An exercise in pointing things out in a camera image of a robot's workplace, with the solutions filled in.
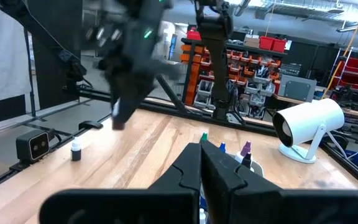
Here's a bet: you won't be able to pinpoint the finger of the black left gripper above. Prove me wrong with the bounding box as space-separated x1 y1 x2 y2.
109 74 130 122
119 77 155 124

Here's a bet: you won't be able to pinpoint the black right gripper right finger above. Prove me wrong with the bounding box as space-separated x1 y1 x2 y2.
200 139 283 224

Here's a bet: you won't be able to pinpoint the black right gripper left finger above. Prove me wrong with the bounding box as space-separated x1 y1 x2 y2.
147 142 202 224

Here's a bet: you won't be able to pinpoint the large black food coloring bottle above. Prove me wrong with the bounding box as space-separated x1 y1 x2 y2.
241 151 255 172

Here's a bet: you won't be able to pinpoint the grey plastic bin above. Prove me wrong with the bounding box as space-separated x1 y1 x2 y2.
249 160 265 179

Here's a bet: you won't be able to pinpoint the large purple food coloring bottle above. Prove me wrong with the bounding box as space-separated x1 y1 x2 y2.
234 140 254 164

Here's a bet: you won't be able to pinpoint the small purple food coloring bottle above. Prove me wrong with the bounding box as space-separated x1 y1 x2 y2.
111 98 126 131

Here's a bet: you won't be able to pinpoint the small dark red coloring bottle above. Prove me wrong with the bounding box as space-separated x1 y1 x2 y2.
70 136 83 162

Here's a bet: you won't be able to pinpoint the shelf with orange parts bins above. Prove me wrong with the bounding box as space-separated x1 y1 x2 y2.
180 43 282 121

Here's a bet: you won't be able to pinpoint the grey electrical cabinet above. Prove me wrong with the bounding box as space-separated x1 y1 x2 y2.
277 73 318 103

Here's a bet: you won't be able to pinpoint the red storage bins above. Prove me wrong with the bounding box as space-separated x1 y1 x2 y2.
259 35 288 54

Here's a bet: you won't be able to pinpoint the black table-level camera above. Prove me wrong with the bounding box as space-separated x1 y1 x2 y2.
15 129 51 163

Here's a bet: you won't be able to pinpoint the white projector cable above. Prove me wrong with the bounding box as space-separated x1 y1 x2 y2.
325 129 358 160

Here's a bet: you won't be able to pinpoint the yellow hanging cable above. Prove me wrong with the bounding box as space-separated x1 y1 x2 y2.
321 0 358 101

